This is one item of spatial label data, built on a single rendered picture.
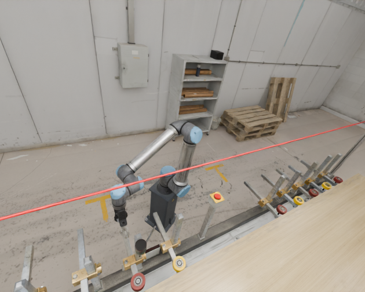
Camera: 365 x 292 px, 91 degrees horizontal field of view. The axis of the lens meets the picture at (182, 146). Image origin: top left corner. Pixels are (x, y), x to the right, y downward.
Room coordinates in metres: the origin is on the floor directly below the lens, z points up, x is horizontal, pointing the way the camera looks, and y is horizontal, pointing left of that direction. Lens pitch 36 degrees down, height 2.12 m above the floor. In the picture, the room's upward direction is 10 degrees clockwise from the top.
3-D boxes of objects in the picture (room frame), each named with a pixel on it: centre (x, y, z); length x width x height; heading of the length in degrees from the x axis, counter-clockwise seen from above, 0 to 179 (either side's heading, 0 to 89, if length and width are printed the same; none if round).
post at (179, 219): (0.61, -0.06, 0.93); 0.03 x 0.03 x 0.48; 34
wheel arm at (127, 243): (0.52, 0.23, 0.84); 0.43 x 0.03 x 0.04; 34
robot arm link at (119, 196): (0.70, 0.35, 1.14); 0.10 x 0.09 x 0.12; 141
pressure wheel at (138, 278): (0.34, 0.11, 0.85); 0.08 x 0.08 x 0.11
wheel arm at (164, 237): (0.63, 0.00, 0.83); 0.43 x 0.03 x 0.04; 34
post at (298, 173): (1.30, -1.10, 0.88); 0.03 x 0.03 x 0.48; 34
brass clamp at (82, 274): (0.32, 0.38, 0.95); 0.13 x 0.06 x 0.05; 124
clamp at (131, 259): (0.45, 0.17, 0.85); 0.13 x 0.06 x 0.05; 124
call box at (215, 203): (0.75, -0.28, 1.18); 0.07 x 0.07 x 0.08; 34
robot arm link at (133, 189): (0.79, 0.28, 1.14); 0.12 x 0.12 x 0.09; 51
